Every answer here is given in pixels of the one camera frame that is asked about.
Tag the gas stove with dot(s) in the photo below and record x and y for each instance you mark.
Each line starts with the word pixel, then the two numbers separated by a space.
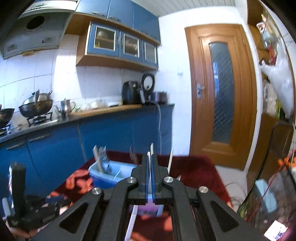
pixel 39 120

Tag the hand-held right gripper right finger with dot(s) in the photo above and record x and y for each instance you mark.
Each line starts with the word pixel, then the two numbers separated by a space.
pixel 154 178

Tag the smartphone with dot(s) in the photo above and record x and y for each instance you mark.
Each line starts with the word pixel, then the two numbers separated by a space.
pixel 276 231

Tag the steel kettle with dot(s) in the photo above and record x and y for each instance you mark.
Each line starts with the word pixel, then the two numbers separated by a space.
pixel 66 107

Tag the metal ladle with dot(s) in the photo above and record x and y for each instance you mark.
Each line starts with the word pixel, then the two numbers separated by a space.
pixel 37 95

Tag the clear food bags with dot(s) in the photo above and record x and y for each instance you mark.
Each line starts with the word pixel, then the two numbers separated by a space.
pixel 97 104

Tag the blue base cabinets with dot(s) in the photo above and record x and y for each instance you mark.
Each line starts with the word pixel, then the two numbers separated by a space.
pixel 57 143

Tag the light blue box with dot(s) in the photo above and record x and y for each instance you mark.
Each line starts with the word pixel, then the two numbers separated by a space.
pixel 263 192

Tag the metal fork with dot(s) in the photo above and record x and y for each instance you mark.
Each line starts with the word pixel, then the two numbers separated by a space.
pixel 107 166
pixel 103 151

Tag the metal wok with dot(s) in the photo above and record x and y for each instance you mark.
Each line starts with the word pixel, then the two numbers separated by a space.
pixel 34 109

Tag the dark wok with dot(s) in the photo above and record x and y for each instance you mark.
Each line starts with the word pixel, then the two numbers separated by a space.
pixel 5 115

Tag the black air fryer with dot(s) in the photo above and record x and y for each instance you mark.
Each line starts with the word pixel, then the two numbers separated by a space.
pixel 129 92

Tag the black rice cooker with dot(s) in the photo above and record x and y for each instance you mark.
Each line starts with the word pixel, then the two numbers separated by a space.
pixel 159 97

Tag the metal knife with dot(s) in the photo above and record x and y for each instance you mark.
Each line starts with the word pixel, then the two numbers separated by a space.
pixel 133 157

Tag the grey range hood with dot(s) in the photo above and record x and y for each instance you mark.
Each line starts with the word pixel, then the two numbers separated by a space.
pixel 34 34

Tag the black metal rack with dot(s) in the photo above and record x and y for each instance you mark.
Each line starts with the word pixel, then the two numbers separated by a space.
pixel 270 139

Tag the white plastic utensil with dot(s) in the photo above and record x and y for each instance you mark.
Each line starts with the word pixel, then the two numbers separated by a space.
pixel 131 222
pixel 170 162

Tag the light blue utensil holder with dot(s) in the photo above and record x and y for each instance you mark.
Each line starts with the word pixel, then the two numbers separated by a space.
pixel 108 176

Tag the blue wall cabinet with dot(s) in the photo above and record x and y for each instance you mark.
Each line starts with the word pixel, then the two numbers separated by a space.
pixel 104 39

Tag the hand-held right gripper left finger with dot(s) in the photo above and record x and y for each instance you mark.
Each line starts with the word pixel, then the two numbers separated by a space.
pixel 146 176

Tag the red floral blanket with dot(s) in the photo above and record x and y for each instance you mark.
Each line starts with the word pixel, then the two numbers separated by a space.
pixel 196 169

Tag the wooden shelf unit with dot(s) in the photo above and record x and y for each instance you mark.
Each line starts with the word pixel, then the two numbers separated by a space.
pixel 268 129

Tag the white dish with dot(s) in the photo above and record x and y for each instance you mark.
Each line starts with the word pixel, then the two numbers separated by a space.
pixel 115 104

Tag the white plastic bag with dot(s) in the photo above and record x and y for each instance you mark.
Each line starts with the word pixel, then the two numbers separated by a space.
pixel 282 88

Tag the wooden door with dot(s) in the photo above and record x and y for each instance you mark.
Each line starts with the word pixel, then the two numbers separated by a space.
pixel 198 127

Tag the orange plastic object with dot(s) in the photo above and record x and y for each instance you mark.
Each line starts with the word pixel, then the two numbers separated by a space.
pixel 288 161

